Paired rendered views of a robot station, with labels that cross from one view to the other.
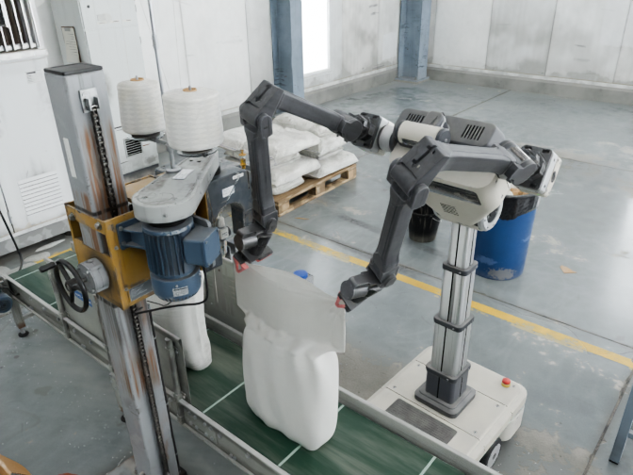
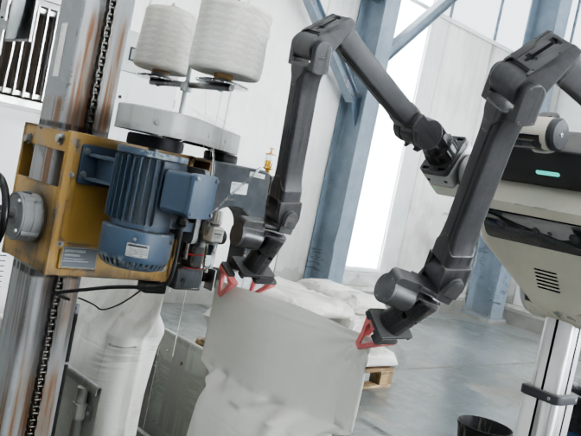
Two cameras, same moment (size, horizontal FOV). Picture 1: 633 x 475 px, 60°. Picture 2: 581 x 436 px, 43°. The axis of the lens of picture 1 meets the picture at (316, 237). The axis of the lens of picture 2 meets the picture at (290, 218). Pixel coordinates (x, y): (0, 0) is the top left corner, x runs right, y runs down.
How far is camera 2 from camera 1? 69 cm
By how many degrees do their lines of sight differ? 25
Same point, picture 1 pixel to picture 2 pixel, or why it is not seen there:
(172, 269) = (138, 212)
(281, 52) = (324, 229)
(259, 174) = (293, 133)
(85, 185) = (65, 82)
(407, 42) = (483, 271)
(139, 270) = (88, 229)
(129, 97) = (157, 17)
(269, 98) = (336, 24)
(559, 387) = not seen: outside the picture
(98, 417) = not seen: outside the picture
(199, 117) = (240, 26)
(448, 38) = not seen: hidden behind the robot
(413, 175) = (526, 71)
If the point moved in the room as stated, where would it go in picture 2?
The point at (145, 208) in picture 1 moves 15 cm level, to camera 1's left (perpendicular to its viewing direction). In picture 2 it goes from (134, 106) to (63, 92)
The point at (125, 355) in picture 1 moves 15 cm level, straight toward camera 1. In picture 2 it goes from (16, 362) to (11, 384)
